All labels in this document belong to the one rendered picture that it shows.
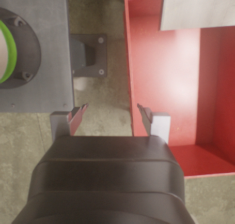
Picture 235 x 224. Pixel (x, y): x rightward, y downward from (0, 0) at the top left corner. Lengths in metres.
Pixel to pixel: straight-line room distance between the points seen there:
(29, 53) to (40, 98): 0.10
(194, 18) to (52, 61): 0.34
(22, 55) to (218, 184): 1.86
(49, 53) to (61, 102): 0.10
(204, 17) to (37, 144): 1.46
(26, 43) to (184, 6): 0.34
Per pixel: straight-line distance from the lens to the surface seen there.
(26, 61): 0.35
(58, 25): 0.36
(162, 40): 0.74
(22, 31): 0.36
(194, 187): 1.87
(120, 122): 1.36
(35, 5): 0.38
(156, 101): 0.76
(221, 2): 0.49
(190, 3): 0.46
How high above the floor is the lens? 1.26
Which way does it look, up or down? 74 degrees down
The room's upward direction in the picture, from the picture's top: 179 degrees clockwise
